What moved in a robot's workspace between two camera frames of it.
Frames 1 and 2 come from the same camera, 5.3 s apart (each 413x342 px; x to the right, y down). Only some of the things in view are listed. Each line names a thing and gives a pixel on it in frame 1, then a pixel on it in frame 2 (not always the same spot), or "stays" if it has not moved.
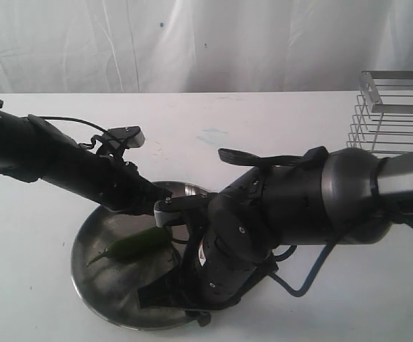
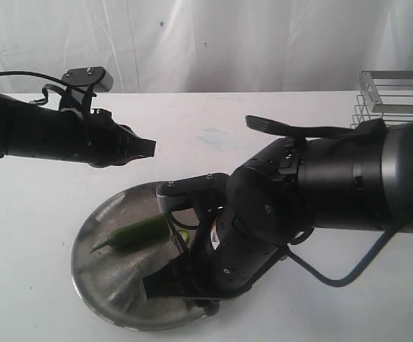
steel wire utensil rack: [394, 112] stays
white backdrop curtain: [72, 46] stays
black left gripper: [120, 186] to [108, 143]
